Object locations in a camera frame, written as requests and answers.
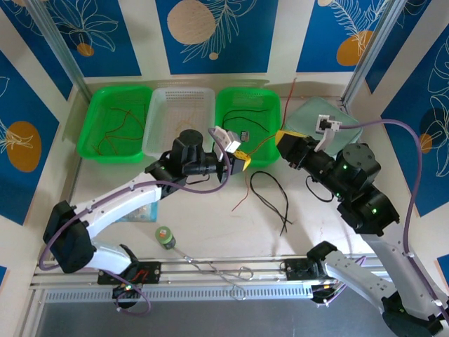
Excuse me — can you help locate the yellow cable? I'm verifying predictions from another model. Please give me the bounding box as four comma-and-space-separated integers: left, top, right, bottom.
174, 112, 198, 133

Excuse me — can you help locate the pale green plastic lid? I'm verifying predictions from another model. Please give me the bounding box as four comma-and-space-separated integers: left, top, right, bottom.
286, 97, 364, 149

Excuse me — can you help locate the green plastic mesh basket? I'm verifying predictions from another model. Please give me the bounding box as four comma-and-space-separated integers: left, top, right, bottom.
212, 87, 282, 168
76, 85, 154, 165

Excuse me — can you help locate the white plastic mesh basket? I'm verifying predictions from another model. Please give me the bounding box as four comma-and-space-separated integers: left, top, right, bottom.
142, 86, 215, 159

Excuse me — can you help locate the blue printed plastic packet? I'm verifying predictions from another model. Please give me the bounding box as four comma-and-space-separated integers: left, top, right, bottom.
121, 201, 159, 223

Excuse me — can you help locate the small green jar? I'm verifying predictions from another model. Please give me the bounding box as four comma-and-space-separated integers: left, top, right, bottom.
155, 226, 176, 250

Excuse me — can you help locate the small black controller board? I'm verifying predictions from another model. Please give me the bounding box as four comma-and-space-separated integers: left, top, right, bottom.
112, 283, 143, 300
311, 280, 348, 305

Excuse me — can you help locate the left gripper thin black cable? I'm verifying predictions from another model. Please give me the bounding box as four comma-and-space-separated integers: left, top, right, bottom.
184, 174, 212, 187

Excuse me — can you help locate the gripper thin black cable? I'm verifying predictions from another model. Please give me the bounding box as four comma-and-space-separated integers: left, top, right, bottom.
184, 174, 212, 187
305, 175, 335, 203

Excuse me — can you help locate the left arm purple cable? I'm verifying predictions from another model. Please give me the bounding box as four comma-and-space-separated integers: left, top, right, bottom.
38, 126, 232, 316

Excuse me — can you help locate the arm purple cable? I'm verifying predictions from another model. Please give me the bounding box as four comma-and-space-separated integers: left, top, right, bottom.
38, 126, 232, 316
314, 119, 449, 319

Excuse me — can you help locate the right gripper thin black cable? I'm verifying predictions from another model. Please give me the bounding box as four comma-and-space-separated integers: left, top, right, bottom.
305, 175, 335, 203

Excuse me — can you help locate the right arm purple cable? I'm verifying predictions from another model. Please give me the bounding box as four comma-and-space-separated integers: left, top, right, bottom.
314, 119, 449, 319

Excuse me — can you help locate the aluminium frame rail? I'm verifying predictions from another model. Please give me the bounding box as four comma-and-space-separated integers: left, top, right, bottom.
29, 255, 387, 294

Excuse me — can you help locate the bent metal wire hook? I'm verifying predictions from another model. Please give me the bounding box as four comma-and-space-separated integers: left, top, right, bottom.
175, 247, 254, 301

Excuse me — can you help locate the aluminium frame post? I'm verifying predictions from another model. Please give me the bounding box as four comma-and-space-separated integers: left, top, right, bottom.
342, 0, 404, 103
26, 0, 88, 103

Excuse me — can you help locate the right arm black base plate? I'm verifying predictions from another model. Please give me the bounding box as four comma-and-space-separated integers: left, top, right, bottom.
286, 258, 330, 282

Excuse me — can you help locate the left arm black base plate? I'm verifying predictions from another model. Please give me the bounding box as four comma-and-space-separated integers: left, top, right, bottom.
97, 261, 162, 285

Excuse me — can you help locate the grey slotted cable duct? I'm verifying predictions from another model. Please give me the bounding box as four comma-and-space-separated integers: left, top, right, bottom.
43, 287, 315, 303

